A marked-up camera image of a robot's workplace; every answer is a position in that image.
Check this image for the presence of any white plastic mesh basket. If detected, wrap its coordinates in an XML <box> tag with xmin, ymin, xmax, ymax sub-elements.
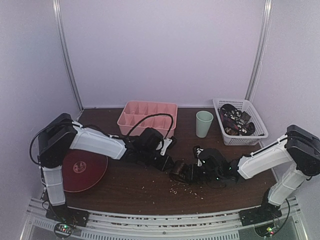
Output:
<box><xmin>212</xmin><ymin>98</ymin><xmax>269</xmax><ymax>146</ymax></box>

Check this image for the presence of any aluminium front rail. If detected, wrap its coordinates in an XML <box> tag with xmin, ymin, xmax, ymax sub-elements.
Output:
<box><xmin>24</xmin><ymin>197</ymin><xmax>303</xmax><ymax>240</ymax></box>

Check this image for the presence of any brown patterned tie in basket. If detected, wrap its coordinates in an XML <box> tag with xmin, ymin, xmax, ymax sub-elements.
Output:
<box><xmin>218</xmin><ymin>103</ymin><xmax>256</xmax><ymax>136</ymax></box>

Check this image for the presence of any red round tray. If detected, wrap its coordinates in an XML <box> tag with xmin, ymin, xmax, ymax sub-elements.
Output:
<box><xmin>62</xmin><ymin>149</ymin><xmax>108</xmax><ymax>193</ymax></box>

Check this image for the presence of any mint green plastic cup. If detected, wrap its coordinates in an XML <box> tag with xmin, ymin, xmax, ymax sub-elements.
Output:
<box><xmin>195</xmin><ymin>110</ymin><xmax>214</xmax><ymax>138</ymax></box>

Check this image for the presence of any aluminium corner post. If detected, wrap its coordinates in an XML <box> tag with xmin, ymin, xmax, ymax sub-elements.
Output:
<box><xmin>52</xmin><ymin>0</ymin><xmax>84</xmax><ymax>111</ymax></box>
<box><xmin>245</xmin><ymin>0</ymin><xmax>273</xmax><ymax>101</ymax></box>

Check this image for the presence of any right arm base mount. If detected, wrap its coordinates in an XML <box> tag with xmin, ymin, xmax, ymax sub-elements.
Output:
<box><xmin>239</xmin><ymin>201</ymin><xmax>282</xmax><ymax>238</ymax></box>

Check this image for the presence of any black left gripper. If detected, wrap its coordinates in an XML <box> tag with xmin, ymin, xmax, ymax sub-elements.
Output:
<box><xmin>141</xmin><ymin>148</ymin><xmax>177</xmax><ymax>173</ymax></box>

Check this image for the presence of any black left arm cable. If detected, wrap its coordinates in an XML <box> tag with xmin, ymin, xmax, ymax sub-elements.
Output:
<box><xmin>122</xmin><ymin>113</ymin><xmax>176</xmax><ymax>141</ymax></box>

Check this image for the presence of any right aluminium corner post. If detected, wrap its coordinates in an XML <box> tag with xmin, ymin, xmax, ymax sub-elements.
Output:
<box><xmin>245</xmin><ymin>0</ymin><xmax>273</xmax><ymax>101</ymax></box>

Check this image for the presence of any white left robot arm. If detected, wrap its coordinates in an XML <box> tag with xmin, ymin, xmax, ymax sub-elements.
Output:
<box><xmin>34</xmin><ymin>113</ymin><xmax>176</xmax><ymax>222</ymax></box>

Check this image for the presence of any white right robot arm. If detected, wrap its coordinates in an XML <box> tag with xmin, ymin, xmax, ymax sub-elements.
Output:
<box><xmin>185</xmin><ymin>124</ymin><xmax>320</xmax><ymax>221</ymax></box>

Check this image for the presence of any left aluminium corner post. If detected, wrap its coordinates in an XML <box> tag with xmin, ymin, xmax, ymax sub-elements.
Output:
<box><xmin>52</xmin><ymin>0</ymin><xmax>84</xmax><ymax>111</ymax></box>

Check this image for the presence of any dark floral patterned tie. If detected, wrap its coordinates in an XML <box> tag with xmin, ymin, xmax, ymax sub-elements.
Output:
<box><xmin>169</xmin><ymin>160</ymin><xmax>190</xmax><ymax>185</ymax></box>

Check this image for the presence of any pink divided organizer box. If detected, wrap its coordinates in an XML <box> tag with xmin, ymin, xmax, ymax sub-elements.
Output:
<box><xmin>117</xmin><ymin>101</ymin><xmax>178</xmax><ymax>138</ymax></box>

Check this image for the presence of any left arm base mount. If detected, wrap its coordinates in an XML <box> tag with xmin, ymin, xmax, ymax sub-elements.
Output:
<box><xmin>42</xmin><ymin>200</ymin><xmax>89</xmax><ymax>240</ymax></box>

